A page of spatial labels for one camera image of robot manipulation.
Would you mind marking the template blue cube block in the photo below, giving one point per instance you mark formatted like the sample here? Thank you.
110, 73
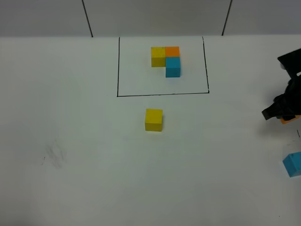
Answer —
173, 67

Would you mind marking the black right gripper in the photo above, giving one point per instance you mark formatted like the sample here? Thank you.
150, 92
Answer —
291, 62

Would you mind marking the template yellow cube block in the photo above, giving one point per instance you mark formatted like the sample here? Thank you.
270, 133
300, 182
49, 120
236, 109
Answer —
158, 57

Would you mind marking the template orange cube block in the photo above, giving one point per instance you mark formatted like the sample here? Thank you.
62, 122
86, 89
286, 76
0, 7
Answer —
172, 51

